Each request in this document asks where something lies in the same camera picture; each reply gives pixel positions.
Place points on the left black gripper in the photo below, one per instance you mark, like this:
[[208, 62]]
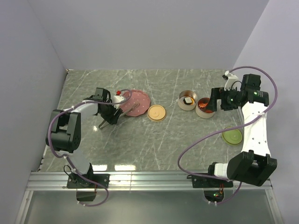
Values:
[[112, 119]]

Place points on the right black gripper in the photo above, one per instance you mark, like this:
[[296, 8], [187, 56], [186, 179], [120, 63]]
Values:
[[217, 93]]

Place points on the metal tongs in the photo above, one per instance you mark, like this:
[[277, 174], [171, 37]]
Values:
[[121, 113]]

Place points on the beige steel container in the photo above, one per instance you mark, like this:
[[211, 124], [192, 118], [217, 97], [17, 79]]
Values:
[[204, 113], [187, 93]]

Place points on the red shrimp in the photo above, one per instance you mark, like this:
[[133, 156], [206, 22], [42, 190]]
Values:
[[202, 105]]

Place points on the sushi piece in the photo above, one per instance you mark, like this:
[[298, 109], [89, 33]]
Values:
[[187, 101]]

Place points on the beige round lid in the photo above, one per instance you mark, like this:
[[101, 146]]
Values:
[[156, 113]]

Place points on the green round lid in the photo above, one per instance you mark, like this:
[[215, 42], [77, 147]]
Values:
[[232, 137]]

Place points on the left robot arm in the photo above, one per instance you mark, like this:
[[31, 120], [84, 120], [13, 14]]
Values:
[[64, 131]]

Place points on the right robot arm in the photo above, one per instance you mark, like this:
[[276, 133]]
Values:
[[254, 164]]

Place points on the pink polka dot plate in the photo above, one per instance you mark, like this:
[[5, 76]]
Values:
[[138, 96]]

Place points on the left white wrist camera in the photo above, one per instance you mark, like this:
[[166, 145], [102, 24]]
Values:
[[118, 100]]

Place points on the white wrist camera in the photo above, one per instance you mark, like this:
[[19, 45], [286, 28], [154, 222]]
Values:
[[118, 100], [230, 80]]

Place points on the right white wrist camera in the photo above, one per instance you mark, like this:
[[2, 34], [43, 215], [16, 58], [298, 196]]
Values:
[[230, 80]]

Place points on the aluminium rail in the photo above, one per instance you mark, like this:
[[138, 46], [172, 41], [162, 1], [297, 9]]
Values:
[[118, 181]]

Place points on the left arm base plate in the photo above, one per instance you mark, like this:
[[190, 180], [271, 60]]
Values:
[[76, 182]]

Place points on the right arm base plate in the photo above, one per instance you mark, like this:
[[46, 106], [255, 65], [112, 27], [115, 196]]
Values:
[[208, 182]]

